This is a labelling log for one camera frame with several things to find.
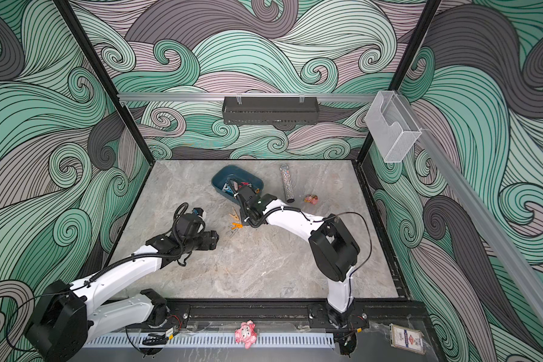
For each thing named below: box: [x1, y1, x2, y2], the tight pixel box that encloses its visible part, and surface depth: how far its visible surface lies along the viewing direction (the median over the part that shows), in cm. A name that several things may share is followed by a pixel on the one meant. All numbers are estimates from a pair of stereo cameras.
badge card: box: [389, 322, 426, 356], surface depth 69 cm
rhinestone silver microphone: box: [279, 163, 295, 204], surface depth 112 cm
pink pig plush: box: [234, 319, 258, 350], surface depth 69 cm
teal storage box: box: [211, 165, 265, 206], surface depth 111 cm
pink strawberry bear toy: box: [303, 193, 320, 206], surface depth 103 cm
